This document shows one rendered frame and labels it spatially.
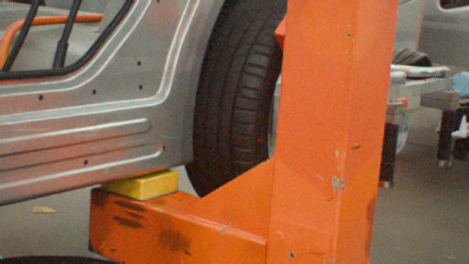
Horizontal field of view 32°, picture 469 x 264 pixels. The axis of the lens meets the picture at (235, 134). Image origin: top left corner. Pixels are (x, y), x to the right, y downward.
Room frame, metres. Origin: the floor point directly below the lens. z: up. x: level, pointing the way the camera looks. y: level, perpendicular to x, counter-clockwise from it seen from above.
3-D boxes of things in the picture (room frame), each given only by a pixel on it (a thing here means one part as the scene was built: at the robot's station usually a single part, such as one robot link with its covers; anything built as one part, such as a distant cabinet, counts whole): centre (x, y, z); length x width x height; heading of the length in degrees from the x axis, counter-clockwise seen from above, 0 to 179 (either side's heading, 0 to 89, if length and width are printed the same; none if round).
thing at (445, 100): (2.16, -0.53, 0.93); 0.09 x 0.05 x 0.05; 54
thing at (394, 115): (1.89, -0.34, 0.93); 0.09 x 0.05 x 0.05; 54
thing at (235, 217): (1.81, 0.08, 0.69); 0.52 x 0.17 x 0.35; 54
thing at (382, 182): (1.87, -0.36, 0.83); 0.04 x 0.04 x 0.16
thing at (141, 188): (1.91, 0.22, 0.71); 0.14 x 0.14 x 0.05; 54
